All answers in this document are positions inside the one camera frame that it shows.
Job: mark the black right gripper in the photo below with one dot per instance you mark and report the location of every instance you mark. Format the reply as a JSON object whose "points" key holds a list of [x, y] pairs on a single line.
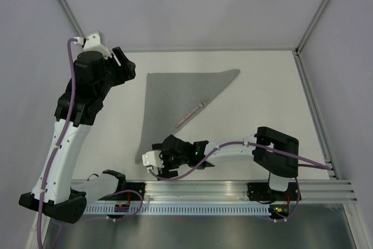
{"points": [[163, 155]]}

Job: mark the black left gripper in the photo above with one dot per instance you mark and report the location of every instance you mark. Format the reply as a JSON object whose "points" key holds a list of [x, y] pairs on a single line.
{"points": [[127, 66]]}

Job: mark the grey cloth napkin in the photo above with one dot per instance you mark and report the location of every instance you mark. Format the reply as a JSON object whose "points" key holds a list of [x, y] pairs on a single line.
{"points": [[171, 96]]}

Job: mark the pink handled fork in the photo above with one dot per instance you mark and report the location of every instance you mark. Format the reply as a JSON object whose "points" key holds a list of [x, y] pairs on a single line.
{"points": [[193, 111]]}

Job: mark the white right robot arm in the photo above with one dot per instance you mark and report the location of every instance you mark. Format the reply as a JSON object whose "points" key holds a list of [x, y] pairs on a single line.
{"points": [[275, 151]]}

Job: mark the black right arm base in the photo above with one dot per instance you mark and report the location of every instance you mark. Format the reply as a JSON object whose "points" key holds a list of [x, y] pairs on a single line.
{"points": [[260, 192]]}

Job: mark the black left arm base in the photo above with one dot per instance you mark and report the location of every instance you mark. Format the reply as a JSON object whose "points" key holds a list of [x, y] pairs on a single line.
{"points": [[137, 191]]}

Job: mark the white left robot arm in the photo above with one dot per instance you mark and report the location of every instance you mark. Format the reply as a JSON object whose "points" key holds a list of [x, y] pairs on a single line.
{"points": [[75, 114]]}

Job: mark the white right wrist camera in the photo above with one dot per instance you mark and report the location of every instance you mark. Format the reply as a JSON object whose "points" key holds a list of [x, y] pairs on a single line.
{"points": [[152, 160]]}

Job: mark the aluminium front rail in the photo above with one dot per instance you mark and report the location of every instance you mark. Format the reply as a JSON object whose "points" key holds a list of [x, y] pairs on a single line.
{"points": [[235, 191]]}

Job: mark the white slotted cable duct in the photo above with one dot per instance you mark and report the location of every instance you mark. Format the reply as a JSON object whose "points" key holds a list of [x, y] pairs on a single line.
{"points": [[109, 208]]}

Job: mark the aluminium left frame post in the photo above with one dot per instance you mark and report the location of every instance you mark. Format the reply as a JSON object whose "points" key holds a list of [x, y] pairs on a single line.
{"points": [[71, 18]]}

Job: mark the aluminium frame post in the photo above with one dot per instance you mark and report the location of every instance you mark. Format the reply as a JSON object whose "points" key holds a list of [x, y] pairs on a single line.
{"points": [[71, 18], [321, 9]]}

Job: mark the aluminium right frame post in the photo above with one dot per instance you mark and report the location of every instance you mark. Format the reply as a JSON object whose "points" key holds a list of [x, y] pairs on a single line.
{"points": [[321, 9]]}

